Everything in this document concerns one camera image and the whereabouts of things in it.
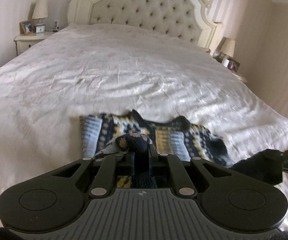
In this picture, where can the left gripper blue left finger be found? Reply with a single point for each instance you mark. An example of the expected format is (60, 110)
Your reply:
(133, 162)

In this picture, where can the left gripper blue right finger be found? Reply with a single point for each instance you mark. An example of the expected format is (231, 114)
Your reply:
(153, 155)

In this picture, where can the patterned knit sweater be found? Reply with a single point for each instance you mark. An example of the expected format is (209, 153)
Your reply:
(107, 134)

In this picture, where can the white satin bedspread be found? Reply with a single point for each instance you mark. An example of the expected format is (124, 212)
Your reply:
(111, 68)

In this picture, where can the right white nightstand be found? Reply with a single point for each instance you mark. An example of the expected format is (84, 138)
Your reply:
(232, 65)

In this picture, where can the white nightstand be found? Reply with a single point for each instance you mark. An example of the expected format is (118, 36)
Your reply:
(24, 42)
(232, 65)

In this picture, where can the right beige table lamp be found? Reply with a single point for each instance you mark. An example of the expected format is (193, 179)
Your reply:
(228, 48)

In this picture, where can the beige table lamp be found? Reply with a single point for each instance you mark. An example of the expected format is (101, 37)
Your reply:
(40, 12)
(228, 48)

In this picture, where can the cream tufted headboard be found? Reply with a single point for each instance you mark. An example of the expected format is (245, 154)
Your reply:
(184, 19)

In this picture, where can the small white alarm clock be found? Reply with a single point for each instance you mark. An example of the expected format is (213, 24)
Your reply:
(40, 29)

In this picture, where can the left white nightstand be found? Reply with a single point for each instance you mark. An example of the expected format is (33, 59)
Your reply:
(24, 42)

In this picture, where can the left beige table lamp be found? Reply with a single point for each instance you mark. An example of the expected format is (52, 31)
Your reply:
(40, 12)

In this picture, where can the wooden picture frame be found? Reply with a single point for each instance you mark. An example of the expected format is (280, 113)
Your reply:
(26, 27)

